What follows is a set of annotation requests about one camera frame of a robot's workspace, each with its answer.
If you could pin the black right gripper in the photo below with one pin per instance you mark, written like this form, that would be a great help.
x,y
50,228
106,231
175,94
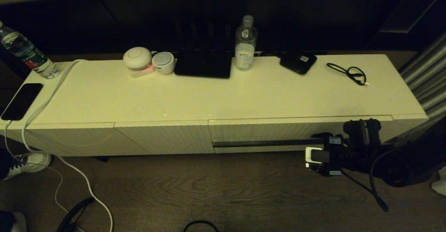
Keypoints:
x,y
336,155

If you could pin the white cabinet drawer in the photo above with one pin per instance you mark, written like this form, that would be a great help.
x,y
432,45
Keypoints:
x,y
264,131

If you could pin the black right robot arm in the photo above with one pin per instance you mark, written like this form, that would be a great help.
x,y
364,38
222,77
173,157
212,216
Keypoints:
x,y
400,162

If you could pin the white low cabinet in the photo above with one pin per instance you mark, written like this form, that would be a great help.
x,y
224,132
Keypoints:
x,y
139,96

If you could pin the small black labelled device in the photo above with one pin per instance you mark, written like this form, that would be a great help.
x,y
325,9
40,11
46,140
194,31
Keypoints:
x,y
298,63

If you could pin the clear bottle with grey cap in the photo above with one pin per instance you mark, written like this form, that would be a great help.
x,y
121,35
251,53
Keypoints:
x,y
245,53

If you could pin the black flat tablet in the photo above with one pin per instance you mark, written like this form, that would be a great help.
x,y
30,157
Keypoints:
x,y
204,64

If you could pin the small white round speaker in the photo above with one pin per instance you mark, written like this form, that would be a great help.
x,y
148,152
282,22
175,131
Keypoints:
x,y
163,63

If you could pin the white dome-shaped device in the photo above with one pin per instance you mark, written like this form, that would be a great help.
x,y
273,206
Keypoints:
x,y
137,58

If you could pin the white sneaker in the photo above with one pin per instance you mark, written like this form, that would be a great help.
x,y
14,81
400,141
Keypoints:
x,y
33,162
20,223

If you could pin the black smartphone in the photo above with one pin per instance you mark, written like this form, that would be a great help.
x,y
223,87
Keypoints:
x,y
22,100

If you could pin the dark trouser leg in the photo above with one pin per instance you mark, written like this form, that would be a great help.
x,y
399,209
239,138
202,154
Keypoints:
x,y
6,218
5,162

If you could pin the water bottle with green label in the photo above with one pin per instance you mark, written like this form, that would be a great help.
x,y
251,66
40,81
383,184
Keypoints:
x,y
24,51

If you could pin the dark grey door frame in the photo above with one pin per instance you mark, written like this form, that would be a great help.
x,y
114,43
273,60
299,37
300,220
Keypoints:
x,y
400,28

